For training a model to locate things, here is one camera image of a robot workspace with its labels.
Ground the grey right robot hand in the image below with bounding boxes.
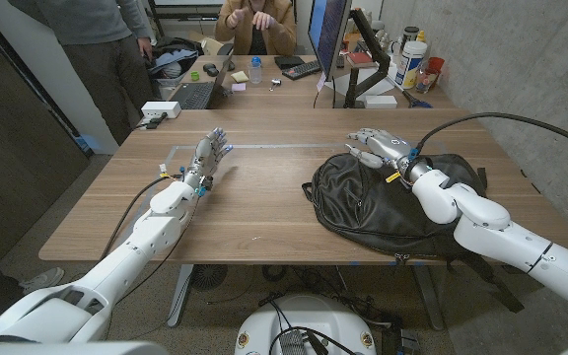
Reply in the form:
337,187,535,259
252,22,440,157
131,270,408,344
345,127,434,183

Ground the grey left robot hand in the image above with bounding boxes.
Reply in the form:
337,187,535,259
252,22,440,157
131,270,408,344
180,127,235,189

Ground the black leather backpack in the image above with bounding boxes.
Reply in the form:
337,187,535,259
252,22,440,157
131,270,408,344
301,151,527,315

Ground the white flat box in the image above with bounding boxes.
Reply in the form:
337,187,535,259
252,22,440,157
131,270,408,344
362,94,398,109

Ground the blue brush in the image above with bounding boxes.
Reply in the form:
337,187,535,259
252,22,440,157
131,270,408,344
387,76,434,109

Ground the black laptop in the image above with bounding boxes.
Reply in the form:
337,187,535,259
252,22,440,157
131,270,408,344
169,43,236,110

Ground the white power strip box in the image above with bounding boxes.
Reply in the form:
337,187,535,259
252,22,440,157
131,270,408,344
140,101,182,120

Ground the clear patterned cup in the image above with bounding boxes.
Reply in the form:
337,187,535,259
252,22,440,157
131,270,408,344
414,67,438,95

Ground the white wipes canister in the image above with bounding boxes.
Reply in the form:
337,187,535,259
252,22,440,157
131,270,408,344
394,40,428,91

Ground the red book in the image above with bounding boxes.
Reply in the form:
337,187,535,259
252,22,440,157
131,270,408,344
345,51,375,68

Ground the red cup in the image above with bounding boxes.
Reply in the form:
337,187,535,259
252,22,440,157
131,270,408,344
426,56,446,88

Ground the black bag with clothes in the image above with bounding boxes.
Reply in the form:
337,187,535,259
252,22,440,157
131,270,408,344
146,35,205,98

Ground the dark lidded jar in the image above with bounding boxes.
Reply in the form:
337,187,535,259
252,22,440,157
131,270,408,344
400,26,420,50

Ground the black keyboard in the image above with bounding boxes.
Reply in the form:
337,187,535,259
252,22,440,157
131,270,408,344
281,59,322,82

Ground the round black floor fan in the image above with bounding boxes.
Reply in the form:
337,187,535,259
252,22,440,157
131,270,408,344
189,263,229,292

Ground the black wallet case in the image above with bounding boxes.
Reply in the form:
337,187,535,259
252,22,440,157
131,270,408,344
273,55,306,71

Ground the computer monitor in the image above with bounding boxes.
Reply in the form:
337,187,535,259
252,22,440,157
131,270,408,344
307,0,353,83

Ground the seated person tan jacket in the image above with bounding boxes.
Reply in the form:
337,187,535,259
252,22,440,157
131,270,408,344
214,0,298,56

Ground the grey table leg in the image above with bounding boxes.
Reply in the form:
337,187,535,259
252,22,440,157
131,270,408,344
166,263,195,328
411,264,446,331

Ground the standing person grey sweater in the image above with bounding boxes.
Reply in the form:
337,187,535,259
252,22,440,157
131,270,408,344
7,0,156,147

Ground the white robot torso base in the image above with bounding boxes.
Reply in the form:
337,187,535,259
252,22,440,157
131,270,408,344
234,294,378,355

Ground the grey finned metal box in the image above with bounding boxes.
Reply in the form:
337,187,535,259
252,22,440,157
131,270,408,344
278,328,310,355

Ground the white sneaker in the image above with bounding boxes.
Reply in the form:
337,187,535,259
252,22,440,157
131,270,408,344
19,266,65,300

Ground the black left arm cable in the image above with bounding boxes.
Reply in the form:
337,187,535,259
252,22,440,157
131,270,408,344
99,175,186,262

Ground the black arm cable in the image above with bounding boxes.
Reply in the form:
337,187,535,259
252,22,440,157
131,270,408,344
99,175,186,262
414,111,568,157

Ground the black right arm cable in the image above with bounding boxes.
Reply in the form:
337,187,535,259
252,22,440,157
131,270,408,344
414,111,568,157

